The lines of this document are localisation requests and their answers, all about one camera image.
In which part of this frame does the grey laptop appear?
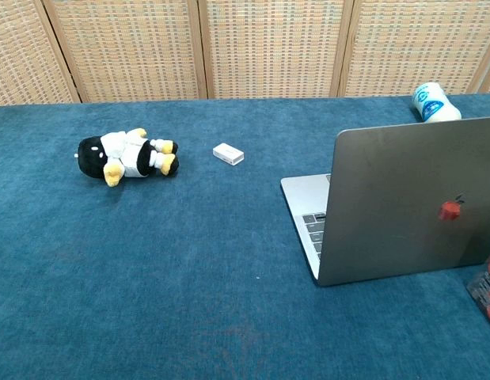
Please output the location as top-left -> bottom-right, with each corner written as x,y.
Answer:
280,116 -> 490,287

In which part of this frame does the small white rectangular box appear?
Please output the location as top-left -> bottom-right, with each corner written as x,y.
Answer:
212,143 -> 245,166

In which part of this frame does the blue fabric table cover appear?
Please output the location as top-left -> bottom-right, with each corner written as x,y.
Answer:
0,93 -> 490,380

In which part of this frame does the black white penguin plush toy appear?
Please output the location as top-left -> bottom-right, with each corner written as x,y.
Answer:
74,127 -> 180,188

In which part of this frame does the woven wooden folding screen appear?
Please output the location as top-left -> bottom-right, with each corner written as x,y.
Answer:
0,0 -> 490,108

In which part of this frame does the white blue labelled bottle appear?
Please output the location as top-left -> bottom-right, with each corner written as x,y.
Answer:
411,82 -> 462,125

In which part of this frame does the red black packaged object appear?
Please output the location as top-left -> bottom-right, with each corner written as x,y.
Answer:
465,245 -> 490,327

